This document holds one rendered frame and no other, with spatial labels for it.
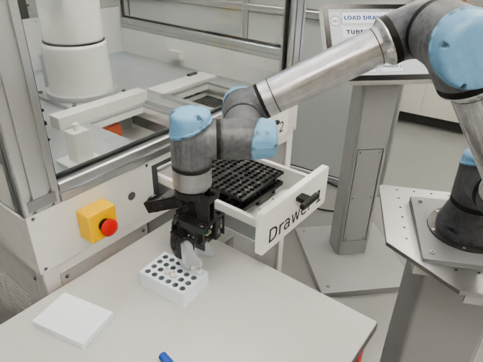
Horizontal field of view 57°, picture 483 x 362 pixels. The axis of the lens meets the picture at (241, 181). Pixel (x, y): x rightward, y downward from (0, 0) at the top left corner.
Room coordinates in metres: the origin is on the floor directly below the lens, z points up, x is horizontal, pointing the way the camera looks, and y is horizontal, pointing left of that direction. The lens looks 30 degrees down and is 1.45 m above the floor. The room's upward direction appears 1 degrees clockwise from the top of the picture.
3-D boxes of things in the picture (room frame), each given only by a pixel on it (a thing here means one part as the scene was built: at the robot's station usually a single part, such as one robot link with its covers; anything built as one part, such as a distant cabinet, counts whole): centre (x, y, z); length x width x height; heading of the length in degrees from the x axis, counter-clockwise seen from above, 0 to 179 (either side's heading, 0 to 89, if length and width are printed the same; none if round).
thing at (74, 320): (0.61, 0.33, 0.77); 0.13 x 0.09 x 0.02; 66
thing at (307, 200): (0.86, -0.15, 0.91); 0.07 x 0.04 x 0.01; 143
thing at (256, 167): (1.00, 0.03, 0.87); 0.22 x 0.18 x 0.06; 53
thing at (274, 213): (0.88, -0.13, 0.87); 0.29 x 0.02 x 0.11; 143
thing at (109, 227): (0.78, 0.29, 0.88); 0.04 x 0.03 x 0.04; 143
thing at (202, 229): (0.73, 0.09, 0.95); 0.09 x 0.08 x 0.12; 58
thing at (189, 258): (0.71, 0.10, 0.85); 0.06 x 0.03 x 0.09; 58
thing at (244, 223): (1.00, 0.04, 0.86); 0.40 x 0.26 x 0.06; 53
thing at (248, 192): (0.94, -0.05, 0.90); 0.18 x 0.02 x 0.01; 143
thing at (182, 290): (0.73, 0.14, 0.78); 0.12 x 0.08 x 0.04; 58
